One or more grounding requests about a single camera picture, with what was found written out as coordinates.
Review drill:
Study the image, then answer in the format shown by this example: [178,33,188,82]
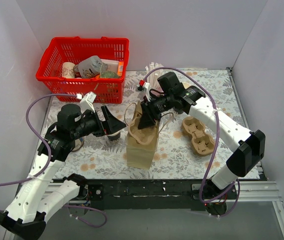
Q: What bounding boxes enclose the black single paper cup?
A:
[107,132,121,141]

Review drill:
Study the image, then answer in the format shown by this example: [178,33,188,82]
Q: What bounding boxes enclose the single brown cup carrier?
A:
[128,108,159,146]

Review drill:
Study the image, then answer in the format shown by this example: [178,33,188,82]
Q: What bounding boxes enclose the cream paper bag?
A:
[124,99,176,170]

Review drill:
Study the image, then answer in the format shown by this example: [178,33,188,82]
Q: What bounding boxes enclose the brown cardboard cup carrier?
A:
[182,116,215,157]

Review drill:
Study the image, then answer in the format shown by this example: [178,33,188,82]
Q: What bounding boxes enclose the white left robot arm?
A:
[0,104,126,240]

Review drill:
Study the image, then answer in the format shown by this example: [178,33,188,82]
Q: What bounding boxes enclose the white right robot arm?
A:
[137,71,266,201]

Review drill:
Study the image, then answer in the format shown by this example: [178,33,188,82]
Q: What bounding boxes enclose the stack of paper cups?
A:
[182,82,191,89]

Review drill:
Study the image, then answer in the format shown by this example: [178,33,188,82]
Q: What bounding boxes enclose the cream crumpled napkin bundle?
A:
[72,137,84,152]

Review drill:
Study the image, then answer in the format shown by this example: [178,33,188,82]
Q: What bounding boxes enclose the white wrapped straws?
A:
[145,62,163,91]

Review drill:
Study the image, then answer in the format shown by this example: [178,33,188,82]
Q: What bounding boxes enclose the floral patterned table mat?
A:
[54,69,245,179]

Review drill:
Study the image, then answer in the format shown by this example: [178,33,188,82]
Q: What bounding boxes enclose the white printed cup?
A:
[61,62,75,79]

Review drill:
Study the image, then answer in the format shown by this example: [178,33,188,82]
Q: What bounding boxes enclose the green round item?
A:
[100,70,120,79]

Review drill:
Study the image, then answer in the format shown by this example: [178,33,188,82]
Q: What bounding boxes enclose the grey crumpled snack bag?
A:
[78,55,103,79]

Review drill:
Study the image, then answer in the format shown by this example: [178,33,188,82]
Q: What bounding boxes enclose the orange and white package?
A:
[101,59,124,77]

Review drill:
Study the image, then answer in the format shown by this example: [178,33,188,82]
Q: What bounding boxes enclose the red plastic shopping basket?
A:
[35,36,129,104]

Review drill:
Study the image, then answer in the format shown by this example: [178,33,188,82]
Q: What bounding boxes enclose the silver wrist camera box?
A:
[76,91,96,113]

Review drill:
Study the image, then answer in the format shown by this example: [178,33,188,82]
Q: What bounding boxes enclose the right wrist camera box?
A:
[136,80,151,101]

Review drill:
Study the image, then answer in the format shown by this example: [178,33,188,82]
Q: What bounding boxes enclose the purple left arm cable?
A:
[0,92,107,228]

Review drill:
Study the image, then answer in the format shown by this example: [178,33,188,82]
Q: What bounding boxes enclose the aluminium frame rail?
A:
[3,181,284,240]

